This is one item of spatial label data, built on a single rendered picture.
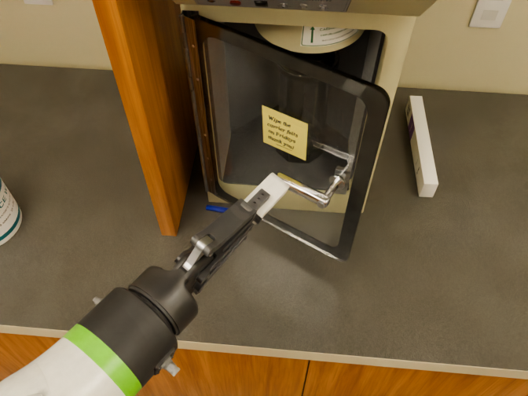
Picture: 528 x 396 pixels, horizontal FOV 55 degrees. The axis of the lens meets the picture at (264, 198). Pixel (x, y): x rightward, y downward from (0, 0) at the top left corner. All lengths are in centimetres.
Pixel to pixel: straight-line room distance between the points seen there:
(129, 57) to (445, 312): 68
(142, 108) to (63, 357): 38
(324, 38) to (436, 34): 56
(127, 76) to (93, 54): 71
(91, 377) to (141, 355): 5
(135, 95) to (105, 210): 40
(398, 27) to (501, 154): 58
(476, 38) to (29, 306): 111
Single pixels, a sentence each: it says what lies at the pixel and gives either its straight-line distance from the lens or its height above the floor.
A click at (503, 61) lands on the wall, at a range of 139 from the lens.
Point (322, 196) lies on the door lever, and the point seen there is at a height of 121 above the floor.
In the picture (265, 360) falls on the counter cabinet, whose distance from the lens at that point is 105.
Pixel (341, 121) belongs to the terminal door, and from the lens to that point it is 68.
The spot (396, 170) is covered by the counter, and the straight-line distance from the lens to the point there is 114.
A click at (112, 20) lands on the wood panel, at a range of 68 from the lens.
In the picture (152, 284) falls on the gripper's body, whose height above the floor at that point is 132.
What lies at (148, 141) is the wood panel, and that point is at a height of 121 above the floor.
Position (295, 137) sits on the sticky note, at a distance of 74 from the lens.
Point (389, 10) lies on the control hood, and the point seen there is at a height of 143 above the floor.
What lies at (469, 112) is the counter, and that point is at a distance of 133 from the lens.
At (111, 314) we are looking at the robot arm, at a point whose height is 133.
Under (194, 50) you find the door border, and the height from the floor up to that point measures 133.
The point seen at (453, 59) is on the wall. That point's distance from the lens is 135.
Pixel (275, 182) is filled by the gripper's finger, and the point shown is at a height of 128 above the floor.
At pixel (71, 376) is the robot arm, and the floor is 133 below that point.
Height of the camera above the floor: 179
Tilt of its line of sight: 53 degrees down
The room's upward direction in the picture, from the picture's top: straight up
